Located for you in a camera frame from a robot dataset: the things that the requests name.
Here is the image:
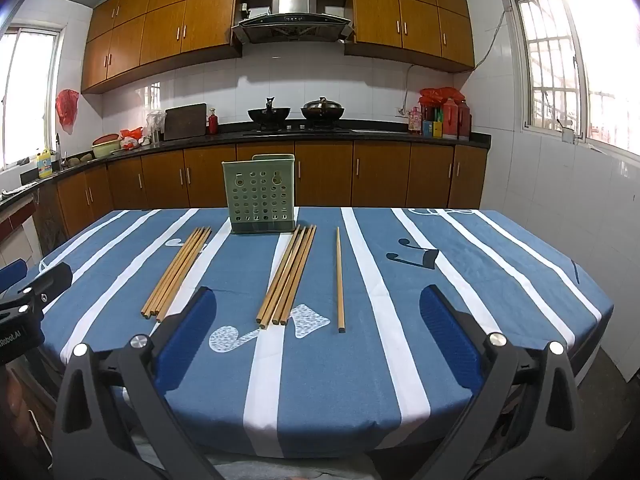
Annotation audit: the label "crumpled red plastic bag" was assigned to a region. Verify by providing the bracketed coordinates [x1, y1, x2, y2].
[120, 127, 146, 152]

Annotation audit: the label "red bag over condiment bottles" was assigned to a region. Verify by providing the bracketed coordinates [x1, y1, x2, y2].
[419, 87, 466, 107]

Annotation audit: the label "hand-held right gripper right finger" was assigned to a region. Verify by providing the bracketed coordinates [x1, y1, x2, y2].
[415, 284, 586, 480]

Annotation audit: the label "blue striped tablecloth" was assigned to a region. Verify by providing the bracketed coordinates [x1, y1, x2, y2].
[37, 206, 615, 461]

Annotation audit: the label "black wok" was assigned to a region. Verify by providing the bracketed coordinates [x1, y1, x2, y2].
[247, 96, 292, 127]

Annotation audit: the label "person's left hand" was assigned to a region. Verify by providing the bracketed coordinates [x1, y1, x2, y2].
[0, 365, 51, 466]

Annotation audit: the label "hanging red plastic bag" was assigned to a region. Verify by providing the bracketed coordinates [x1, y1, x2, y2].
[55, 89, 80, 135]

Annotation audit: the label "bundle of wooden chopsticks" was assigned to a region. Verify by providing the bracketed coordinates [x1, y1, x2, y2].
[156, 227, 209, 323]

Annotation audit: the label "wooden wall cabinets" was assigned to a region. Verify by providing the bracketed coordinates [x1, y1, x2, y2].
[81, 0, 475, 95]

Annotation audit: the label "window with white frame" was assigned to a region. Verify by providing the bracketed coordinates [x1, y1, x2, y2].
[0, 24, 66, 172]

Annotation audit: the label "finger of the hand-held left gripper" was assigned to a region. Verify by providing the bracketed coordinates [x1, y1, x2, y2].
[0, 261, 74, 313]
[0, 259, 28, 293]

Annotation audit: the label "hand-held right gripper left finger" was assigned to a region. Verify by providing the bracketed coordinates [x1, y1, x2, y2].
[52, 286, 221, 480]

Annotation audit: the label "green basin with red lid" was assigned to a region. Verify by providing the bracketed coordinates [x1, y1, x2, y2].
[91, 133, 123, 159]

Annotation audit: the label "black kitchen countertop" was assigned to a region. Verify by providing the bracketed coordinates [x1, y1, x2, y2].
[0, 119, 492, 211]

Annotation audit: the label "wooden base cabinets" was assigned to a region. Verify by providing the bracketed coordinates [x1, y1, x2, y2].
[35, 140, 488, 241]

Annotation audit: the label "clear plastic container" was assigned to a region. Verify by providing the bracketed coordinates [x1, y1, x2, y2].
[146, 110, 166, 144]

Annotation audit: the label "dark cutting board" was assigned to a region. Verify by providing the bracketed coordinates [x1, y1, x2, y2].
[163, 103, 208, 142]

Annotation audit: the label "wooden chopstick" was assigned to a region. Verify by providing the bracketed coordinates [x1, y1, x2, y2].
[335, 226, 347, 334]
[267, 225, 310, 326]
[256, 225, 302, 324]
[146, 228, 201, 319]
[151, 227, 205, 319]
[161, 228, 213, 317]
[260, 225, 306, 330]
[141, 229, 197, 317]
[272, 225, 314, 325]
[280, 225, 318, 325]

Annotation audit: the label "green perforated utensil holder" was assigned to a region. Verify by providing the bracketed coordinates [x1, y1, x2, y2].
[221, 154, 297, 236]

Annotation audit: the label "wok with lid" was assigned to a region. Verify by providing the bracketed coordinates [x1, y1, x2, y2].
[300, 97, 346, 123]

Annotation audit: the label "gas stove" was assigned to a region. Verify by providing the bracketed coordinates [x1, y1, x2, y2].
[242, 122, 353, 137]

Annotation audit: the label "barred window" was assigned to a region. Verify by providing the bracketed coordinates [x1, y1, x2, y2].
[501, 0, 640, 157]

